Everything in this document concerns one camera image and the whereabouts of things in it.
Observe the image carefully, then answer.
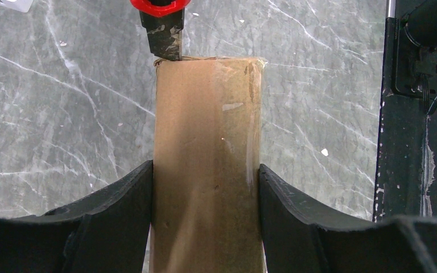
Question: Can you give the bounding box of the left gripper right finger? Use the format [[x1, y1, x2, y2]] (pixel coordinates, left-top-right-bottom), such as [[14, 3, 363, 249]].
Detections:
[[259, 164, 437, 272]]

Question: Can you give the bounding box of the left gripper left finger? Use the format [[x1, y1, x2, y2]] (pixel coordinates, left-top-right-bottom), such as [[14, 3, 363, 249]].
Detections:
[[0, 161, 153, 272]]

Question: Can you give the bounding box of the brown cardboard express box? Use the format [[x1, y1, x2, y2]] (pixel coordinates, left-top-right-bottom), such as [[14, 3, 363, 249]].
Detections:
[[149, 57, 265, 272]]

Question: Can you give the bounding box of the red black utility knife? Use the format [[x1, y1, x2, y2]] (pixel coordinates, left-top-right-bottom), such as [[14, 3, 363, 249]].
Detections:
[[130, 0, 190, 61]]

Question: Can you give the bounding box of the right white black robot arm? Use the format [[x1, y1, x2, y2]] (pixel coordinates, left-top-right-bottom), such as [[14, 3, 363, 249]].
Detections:
[[406, 0, 437, 48]]

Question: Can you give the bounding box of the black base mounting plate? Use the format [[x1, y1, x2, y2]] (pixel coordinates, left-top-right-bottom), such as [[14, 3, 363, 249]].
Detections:
[[372, 1, 437, 222]]

